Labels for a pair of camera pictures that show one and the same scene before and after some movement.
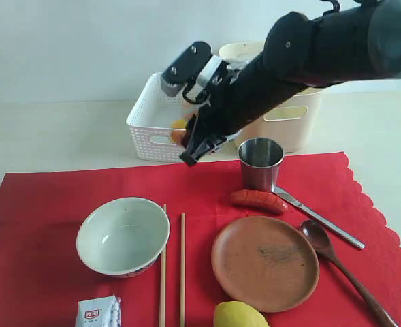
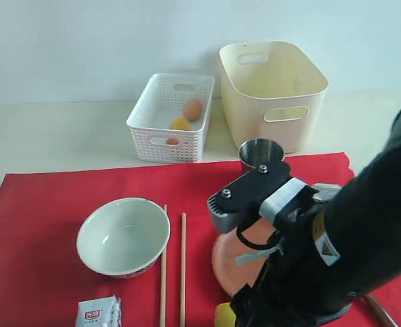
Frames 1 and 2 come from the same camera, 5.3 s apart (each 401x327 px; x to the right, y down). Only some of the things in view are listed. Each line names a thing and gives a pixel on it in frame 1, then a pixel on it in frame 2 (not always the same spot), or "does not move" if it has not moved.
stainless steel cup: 260,159 does not move
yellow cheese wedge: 178,124 does not move
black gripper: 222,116 -> 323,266
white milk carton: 105,311 does not move
